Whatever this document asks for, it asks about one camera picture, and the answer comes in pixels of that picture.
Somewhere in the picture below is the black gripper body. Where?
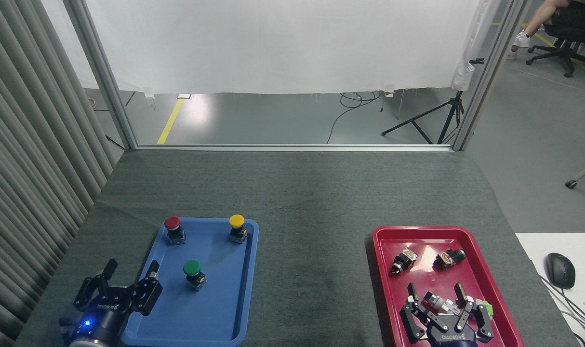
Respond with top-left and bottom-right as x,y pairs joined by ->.
59,298 -> 130,344
427,322 -> 481,347

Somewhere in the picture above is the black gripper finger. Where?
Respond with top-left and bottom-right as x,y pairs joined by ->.
400,283 -> 440,344
454,283 -> 494,344
126,261 -> 163,316
73,259 -> 118,310

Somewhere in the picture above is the green push button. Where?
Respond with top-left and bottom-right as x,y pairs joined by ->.
183,260 -> 207,291

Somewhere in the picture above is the red push button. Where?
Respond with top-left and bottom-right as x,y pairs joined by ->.
164,216 -> 186,245

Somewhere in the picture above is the yellow push button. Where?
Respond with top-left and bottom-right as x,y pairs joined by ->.
228,214 -> 248,244

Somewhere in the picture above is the red plastic tray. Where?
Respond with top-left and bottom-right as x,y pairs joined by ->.
372,226 -> 525,347

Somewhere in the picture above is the blue plastic tray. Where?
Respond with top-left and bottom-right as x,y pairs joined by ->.
120,217 -> 260,347

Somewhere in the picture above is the white side table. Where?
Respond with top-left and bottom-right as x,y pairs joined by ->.
515,233 -> 585,347

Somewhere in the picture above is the black computer mouse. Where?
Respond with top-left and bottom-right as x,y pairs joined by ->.
545,253 -> 576,290

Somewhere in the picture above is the dark grey felt table cloth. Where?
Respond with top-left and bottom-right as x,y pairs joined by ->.
13,148 -> 580,347

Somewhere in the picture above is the grey pleated curtain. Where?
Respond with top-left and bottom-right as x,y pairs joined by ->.
0,0 -> 124,347

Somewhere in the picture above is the black tripod stand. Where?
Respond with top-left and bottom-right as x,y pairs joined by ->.
381,58 -> 484,145

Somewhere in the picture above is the white hanging sheet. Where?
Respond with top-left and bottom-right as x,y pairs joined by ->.
41,0 -> 503,95

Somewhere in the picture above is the black office chair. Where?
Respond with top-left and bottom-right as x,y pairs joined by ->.
526,9 -> 585,78

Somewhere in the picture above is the person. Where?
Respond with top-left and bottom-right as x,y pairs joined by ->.
507,0 -> 585,61

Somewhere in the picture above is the silver switch with green end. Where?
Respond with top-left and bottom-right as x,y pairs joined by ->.
423,291 -> 494,316

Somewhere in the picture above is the black knob selector switch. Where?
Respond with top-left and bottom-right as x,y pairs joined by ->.
390,249 -> 418,276

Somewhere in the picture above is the black switch with brown base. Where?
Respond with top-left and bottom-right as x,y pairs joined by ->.
433,248 -> 466,269

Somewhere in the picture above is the grey desk cable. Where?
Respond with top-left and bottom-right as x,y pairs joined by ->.
538,275 -> 585,347

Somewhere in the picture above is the silver frame rail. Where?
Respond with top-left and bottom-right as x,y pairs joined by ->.
137,144 -> 454,152

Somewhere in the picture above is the black floor cable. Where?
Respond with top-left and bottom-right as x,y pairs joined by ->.
326,91 -> 381,144

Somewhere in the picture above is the silver frame post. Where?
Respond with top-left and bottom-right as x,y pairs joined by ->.
452,0 -> 532,151
63,0 -> 139,149

